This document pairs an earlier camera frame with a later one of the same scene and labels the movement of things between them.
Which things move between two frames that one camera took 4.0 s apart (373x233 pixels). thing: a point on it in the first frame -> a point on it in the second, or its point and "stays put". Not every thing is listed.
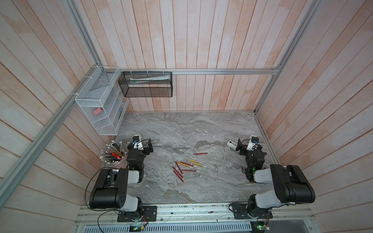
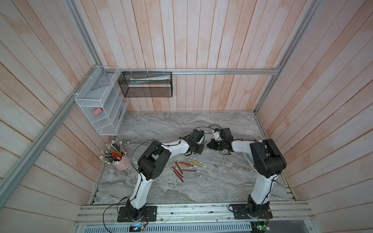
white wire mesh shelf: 103,99 stays put
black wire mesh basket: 146,84 stays put
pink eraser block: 97,111 stays put
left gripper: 145,149 -> 199,151
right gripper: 244,148 -> 212,141
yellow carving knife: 193,160 stays put
